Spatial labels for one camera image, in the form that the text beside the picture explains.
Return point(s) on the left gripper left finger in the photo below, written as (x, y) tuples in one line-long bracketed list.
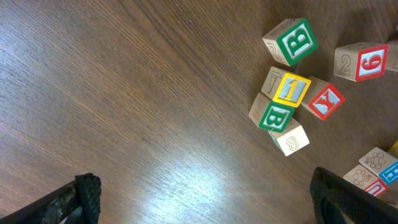
[(75, 202)]

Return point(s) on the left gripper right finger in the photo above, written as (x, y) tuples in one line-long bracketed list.
[(334, 198)]

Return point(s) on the red U block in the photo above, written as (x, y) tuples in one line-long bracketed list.
[(364, 179)]

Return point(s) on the blue H block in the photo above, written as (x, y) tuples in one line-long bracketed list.
[(381, 164)]

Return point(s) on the plain 8 block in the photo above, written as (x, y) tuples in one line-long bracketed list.
[(292, 139)]

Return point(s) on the red Y block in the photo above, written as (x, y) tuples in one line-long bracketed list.
[(322, 98)]

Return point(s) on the green B block lower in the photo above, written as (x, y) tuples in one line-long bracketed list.
[(270, 115)]

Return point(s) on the green b block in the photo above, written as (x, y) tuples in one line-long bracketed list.
[(290, 41), (270, 115)]

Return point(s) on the yellow 1 block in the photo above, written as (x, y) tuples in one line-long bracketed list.
[(285, 87)]

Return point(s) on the red 6 block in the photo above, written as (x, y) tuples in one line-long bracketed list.
[(360, 61)]

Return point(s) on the green B block left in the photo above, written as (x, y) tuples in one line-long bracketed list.
[(290, 41)]

